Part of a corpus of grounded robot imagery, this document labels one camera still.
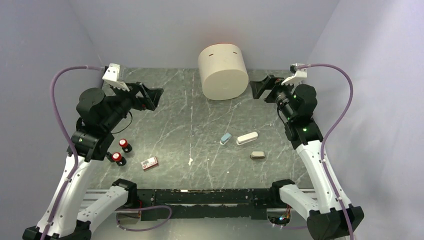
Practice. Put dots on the red white staple box sleeve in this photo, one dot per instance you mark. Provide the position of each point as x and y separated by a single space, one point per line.
149 163

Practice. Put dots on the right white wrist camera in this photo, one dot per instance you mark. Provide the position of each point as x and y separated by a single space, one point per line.
299 73

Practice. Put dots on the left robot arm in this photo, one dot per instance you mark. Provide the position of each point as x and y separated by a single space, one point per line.
99 115

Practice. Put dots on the cream cylindrical container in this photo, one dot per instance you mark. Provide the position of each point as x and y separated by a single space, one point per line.
222 71

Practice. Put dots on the small beige stapler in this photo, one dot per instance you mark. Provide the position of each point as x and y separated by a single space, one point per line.
257 155

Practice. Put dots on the blue white stapler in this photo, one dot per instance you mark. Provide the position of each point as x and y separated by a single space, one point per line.
225 138

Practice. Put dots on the long white stapler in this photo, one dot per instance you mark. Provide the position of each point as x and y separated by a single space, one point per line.
246 138

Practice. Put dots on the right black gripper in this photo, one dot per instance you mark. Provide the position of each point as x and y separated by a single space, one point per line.
257 86

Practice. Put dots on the red capped black bottle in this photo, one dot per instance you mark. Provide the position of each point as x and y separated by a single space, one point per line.
124 144

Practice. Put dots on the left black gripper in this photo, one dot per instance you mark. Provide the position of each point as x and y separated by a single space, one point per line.
154 94

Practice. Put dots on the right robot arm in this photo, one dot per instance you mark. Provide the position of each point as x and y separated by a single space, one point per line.
331 216

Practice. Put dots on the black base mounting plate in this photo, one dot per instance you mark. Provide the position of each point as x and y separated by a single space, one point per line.
252 203

